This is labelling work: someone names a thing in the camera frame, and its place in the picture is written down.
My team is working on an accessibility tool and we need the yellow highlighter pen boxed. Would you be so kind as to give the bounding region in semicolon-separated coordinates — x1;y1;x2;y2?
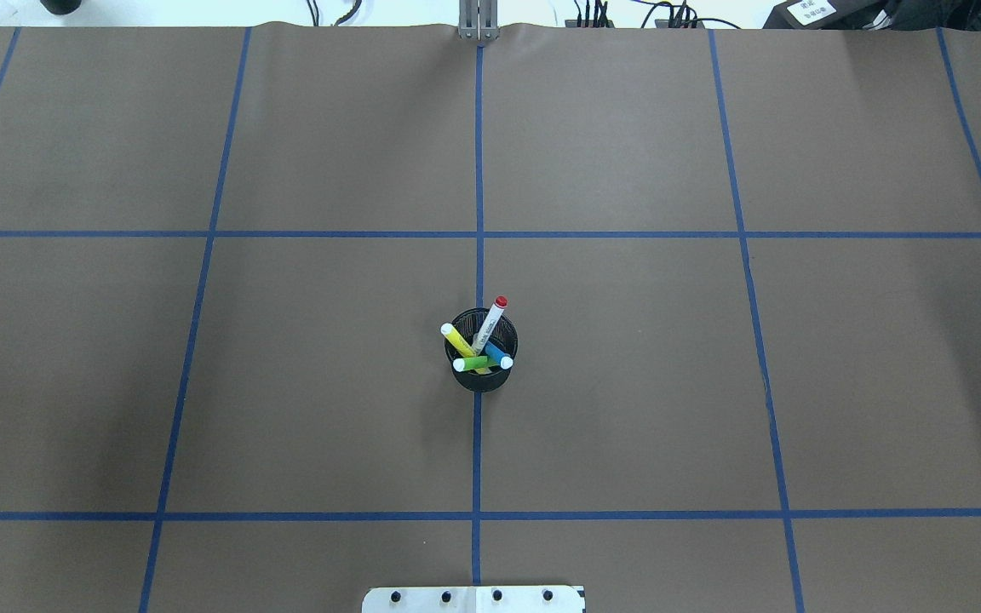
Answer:
440;323;491;374

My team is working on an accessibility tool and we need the aluminium frame post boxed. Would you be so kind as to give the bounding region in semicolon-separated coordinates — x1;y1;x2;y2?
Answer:
458;0;501;45

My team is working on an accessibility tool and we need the black mesh pen cup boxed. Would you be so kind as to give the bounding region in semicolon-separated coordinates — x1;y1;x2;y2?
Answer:
452;307;519;392

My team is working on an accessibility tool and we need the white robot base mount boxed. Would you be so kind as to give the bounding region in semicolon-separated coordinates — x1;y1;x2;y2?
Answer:
361;585;587;612

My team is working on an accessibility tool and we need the red capped white marker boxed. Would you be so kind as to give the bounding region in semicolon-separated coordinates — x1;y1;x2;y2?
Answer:
472;295;508;354

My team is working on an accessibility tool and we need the brown table cover mat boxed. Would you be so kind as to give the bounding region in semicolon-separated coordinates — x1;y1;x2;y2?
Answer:
0;23;981;612

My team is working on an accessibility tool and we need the blue highlighter pen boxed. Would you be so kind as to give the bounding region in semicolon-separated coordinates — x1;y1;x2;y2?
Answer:
484;341;513;370

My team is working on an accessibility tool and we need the green highlighter pen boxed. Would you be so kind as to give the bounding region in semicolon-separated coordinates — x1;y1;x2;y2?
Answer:
451;354;499;373

